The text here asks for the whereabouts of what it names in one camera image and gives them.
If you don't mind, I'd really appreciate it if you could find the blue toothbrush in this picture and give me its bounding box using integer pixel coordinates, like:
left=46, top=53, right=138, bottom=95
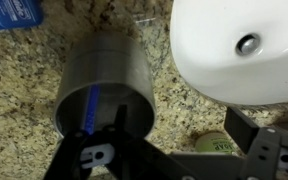
left=83, top=84, right=101, bottom=136

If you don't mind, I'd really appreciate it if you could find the green soap pump bottle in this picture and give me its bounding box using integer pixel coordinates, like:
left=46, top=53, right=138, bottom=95
left=194, top=131, right=238, bottom=156

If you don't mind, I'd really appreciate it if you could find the metal sink drain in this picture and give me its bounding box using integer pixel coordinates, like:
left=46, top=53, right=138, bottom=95
left=234, top=32, right=262, bottom=57

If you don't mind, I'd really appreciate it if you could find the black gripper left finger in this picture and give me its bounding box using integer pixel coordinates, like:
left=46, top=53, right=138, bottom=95
left=43, top=103, right=198, bottom=180

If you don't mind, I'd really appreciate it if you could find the white oval sink basin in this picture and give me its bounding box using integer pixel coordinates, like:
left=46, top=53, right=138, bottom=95
left=169, top=0, right=288, bottom=107

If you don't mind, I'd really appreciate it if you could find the blue floss box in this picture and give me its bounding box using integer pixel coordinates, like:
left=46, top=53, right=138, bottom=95
left=0, top=0, right=45, bottom=31

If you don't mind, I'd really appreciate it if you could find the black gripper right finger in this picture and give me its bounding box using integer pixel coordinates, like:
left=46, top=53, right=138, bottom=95
left=223, top=106, right=288, bottom=180

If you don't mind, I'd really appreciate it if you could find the grey metal cup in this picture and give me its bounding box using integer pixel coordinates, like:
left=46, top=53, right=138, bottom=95
left=53, top=31, right=158, bottom=141

